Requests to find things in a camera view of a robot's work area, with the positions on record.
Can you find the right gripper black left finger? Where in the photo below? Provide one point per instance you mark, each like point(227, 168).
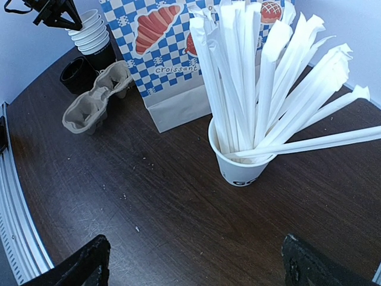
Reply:
point(87, 266)

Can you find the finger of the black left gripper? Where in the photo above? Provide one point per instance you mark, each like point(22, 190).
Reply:
point(57, 13)

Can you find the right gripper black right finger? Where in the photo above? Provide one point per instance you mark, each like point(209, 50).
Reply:
point(305, 265)

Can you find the stack of paper cups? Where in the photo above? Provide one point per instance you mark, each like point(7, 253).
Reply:
point(93, 40)

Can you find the blue checkered paper bag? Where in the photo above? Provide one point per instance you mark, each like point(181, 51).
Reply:
point(155, 41)

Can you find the brown cardboard cup carrier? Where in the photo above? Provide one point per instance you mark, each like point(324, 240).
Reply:
point(88, 111)

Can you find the white cup holding straws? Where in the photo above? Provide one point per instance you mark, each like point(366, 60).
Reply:
point(236, 174)

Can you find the aluminium front rail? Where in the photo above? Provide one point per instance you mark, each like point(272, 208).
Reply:
point(20, 239)

